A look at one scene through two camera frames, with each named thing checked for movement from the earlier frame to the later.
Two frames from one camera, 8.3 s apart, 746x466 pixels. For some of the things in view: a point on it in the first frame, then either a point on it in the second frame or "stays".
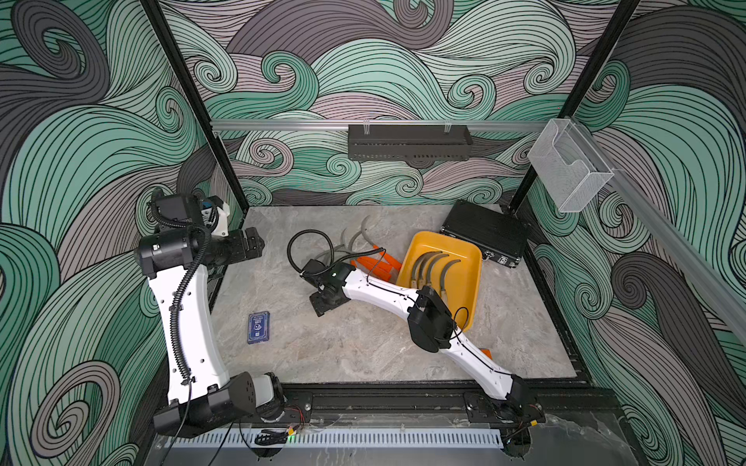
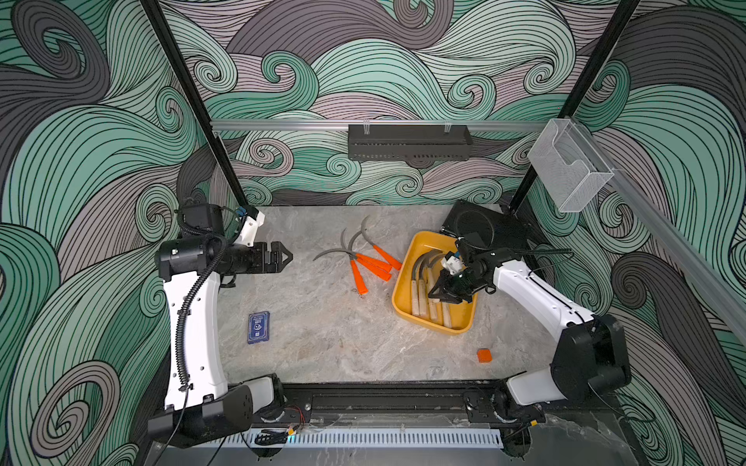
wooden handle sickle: (423, 268) stays
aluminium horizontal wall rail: (378, 125) stays
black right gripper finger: (323, 302) to (446, 295)
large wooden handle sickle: (414, 282) stays
